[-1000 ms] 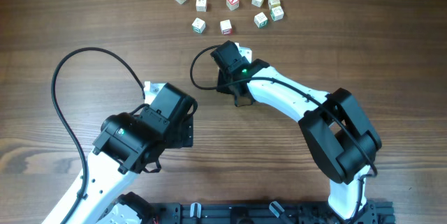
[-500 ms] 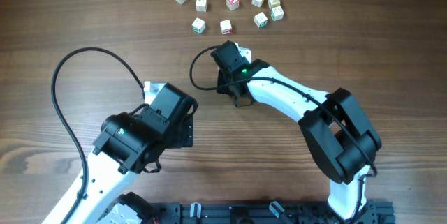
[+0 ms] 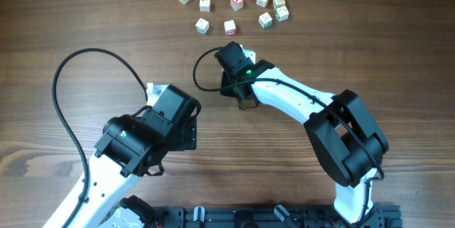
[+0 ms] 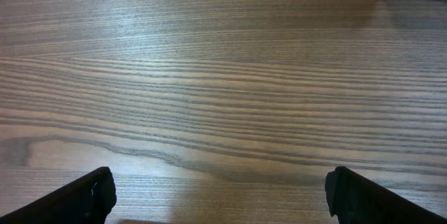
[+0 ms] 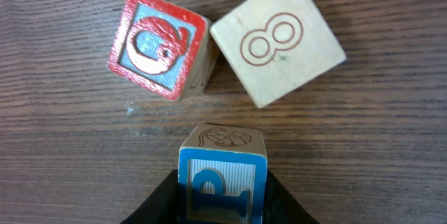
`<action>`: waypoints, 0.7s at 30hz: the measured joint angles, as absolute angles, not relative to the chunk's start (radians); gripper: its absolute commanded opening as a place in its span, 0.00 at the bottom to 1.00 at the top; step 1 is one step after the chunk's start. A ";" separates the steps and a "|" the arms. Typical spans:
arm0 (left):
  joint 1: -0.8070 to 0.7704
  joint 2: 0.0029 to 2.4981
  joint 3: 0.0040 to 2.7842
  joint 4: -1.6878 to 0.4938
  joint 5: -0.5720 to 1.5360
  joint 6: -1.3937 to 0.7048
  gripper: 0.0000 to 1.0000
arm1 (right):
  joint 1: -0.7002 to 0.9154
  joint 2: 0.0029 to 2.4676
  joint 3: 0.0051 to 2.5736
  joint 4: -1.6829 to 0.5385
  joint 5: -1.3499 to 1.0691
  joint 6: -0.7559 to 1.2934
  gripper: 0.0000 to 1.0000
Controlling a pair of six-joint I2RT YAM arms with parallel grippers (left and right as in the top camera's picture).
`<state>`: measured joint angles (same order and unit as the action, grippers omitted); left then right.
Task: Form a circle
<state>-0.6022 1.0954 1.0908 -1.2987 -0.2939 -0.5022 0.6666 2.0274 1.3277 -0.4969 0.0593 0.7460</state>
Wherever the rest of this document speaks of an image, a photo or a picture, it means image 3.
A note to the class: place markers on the white red Y block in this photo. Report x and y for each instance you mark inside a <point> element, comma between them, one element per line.
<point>230,27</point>

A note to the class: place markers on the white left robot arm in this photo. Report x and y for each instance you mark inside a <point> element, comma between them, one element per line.
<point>129,146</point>

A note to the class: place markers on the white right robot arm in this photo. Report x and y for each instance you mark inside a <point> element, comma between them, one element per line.
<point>347,141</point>

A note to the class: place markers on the cream yellow-sided block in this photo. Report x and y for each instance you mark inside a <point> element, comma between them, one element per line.
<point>278,4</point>

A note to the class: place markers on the white green Z block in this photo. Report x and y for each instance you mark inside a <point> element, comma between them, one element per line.
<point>202,26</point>

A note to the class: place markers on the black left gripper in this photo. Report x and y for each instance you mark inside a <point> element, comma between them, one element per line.
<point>192,133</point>

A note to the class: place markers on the white 8 number block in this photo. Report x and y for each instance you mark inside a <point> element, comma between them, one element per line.
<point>282,13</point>

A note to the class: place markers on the red A letter block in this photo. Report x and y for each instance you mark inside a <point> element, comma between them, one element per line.
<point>236,4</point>

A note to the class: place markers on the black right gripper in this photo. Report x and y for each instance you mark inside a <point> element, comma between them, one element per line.
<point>225,78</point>

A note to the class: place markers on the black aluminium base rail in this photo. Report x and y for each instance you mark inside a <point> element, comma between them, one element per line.
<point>318,216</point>

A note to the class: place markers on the white green E block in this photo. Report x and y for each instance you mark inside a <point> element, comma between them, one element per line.
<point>265,20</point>

